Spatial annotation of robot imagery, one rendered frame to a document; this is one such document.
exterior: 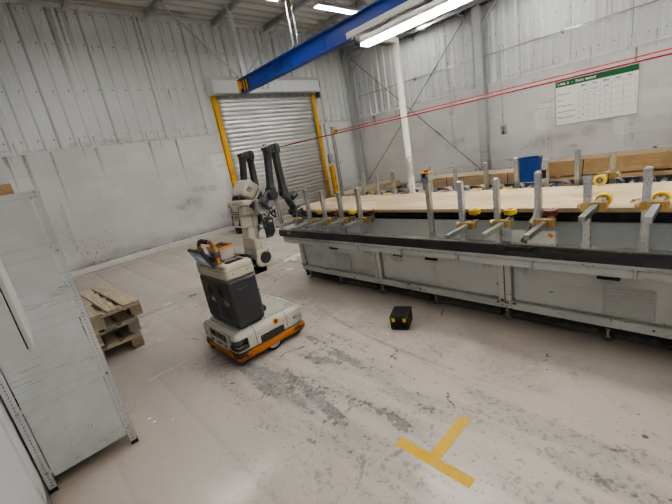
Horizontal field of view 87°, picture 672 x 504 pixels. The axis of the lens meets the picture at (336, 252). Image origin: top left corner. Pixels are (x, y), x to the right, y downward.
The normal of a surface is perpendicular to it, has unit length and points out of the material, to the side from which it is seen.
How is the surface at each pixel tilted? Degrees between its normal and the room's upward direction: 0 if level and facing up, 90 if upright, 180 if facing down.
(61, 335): 90
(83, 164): 90
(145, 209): 90
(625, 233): 90
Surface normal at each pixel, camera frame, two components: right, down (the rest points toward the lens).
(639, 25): -0.71, 0.31
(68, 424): 0.68, 0.08
